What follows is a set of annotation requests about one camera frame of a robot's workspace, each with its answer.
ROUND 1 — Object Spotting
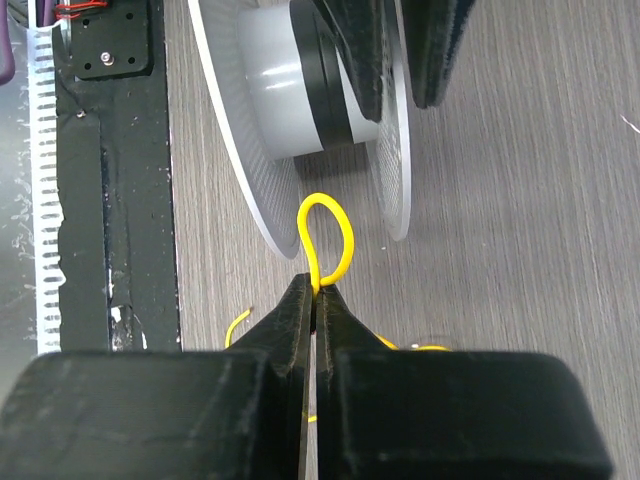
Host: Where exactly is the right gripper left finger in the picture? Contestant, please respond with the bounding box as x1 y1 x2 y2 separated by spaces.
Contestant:
1 274 312 479

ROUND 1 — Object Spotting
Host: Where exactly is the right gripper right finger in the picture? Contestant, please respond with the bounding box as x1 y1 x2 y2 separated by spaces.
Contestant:
315 286 613 479

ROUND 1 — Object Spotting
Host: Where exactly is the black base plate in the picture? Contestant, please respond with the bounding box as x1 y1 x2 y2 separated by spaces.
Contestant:
52 1 181 352

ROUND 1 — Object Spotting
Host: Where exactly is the yellow cable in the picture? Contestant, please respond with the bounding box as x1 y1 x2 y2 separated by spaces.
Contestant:
223 192 451 424

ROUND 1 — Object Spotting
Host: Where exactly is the translucent white spool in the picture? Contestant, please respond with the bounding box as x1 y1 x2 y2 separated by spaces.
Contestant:
189 1 411 259

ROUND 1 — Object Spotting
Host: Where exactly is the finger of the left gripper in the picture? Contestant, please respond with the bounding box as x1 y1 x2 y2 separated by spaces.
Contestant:
401 0 475 109
314 0 383 123

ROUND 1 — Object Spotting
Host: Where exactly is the white slotted cable duct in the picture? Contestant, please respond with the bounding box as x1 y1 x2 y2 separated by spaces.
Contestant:
27 1 65 355

